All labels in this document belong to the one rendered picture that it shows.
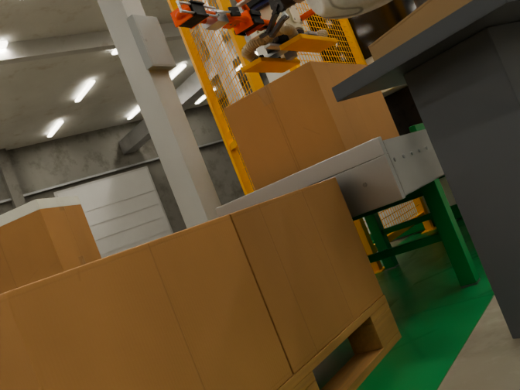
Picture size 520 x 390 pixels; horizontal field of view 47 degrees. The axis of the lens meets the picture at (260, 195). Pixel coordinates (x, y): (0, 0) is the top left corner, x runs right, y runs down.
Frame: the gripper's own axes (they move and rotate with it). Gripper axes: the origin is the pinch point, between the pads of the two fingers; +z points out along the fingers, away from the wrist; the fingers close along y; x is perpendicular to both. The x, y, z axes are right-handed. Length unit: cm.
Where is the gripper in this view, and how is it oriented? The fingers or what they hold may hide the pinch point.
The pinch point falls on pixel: (247, 21)
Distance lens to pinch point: 228.0
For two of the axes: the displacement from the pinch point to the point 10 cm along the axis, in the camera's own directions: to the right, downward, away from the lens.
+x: 5.0, -1.6, 8.5
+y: 3.7, 9.3, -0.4
